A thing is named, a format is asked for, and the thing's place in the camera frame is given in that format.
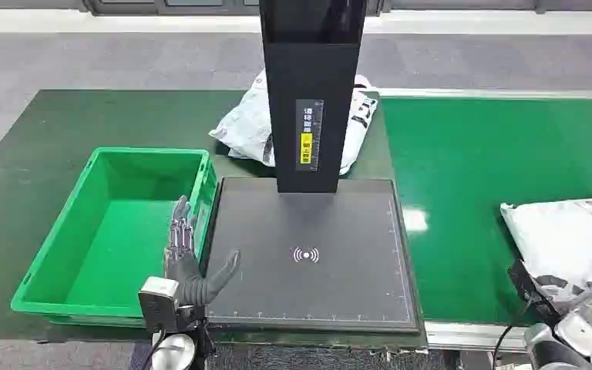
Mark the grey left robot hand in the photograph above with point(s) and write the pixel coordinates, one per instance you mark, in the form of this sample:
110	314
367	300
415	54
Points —
186	268

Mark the green plastic crate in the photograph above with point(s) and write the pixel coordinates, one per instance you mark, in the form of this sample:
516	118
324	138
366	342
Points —
117	255

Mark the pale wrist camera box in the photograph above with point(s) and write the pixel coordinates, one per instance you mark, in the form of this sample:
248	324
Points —
158	304
531	293

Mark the silver conveyor frame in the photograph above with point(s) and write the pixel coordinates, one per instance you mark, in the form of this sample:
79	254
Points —
469	337

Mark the black and yellow label sticker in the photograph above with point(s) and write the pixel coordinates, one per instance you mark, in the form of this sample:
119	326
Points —
309	134

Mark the green conveyor belt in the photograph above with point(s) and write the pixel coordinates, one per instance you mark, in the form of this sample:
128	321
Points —
454	204

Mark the white parcel bag black print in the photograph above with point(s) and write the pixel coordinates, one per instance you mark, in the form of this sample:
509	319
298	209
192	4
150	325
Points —
245	127

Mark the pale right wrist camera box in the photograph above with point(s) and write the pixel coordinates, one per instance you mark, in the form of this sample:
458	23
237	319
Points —
531	293

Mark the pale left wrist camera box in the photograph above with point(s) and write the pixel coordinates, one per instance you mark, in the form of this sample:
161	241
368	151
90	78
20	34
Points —
158	304

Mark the black parcel scanner stand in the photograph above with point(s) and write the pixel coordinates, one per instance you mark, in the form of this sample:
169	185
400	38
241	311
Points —
316	286

